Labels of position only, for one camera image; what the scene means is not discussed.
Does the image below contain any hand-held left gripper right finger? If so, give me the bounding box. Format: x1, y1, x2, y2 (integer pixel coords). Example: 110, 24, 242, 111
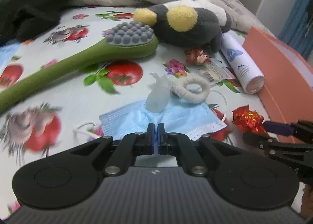
157, 123, 243, 177

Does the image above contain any red and white candy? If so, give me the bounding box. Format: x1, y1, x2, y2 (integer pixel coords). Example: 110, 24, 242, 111
184, 47, 211, 65

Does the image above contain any black jacket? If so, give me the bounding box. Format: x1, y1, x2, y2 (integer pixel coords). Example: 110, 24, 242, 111
0, 0, 86, 46

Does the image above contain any blue curtain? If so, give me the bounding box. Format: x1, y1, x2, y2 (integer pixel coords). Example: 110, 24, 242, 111
277, 0, 313, 61

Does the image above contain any green massage brush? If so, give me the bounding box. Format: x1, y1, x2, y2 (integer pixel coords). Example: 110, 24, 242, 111
0, 22, 159, 115

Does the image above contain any red foil candy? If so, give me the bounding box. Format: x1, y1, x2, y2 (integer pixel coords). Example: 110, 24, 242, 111
231, 104, 265, 134

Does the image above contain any pink cardboard box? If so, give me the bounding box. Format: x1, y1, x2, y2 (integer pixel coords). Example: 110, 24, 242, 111
242, 26, 313, 144

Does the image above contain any grey penguin plush toy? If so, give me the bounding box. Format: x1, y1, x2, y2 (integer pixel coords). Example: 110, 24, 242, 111
133, 0, 232, 54

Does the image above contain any blue face mask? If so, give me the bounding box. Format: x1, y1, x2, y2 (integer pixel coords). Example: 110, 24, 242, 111
73, 89, 228, 141

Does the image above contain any translucent soft figure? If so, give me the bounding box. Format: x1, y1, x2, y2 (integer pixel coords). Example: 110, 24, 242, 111
146, 73, 172, 112

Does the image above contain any fruit printed tablecloth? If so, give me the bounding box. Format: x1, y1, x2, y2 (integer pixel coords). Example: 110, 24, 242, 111
0, 5, 270, 215

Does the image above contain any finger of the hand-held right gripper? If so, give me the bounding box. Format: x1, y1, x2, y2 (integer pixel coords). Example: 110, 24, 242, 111
242, 131, 313, 184
263, 120, 313, 139

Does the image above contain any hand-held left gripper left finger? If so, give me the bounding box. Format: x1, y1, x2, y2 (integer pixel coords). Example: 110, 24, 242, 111
66, 123, 156, 176

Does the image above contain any white hair scrunchie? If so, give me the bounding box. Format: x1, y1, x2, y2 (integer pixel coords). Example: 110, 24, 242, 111
172, 78, 211, 104

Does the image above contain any white spray can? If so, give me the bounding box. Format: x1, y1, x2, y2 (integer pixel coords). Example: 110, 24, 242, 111
219, 32, 266, 94

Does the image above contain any clear labelled packet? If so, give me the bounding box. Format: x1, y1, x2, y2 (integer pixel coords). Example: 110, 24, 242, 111
196, 59, 237, 84

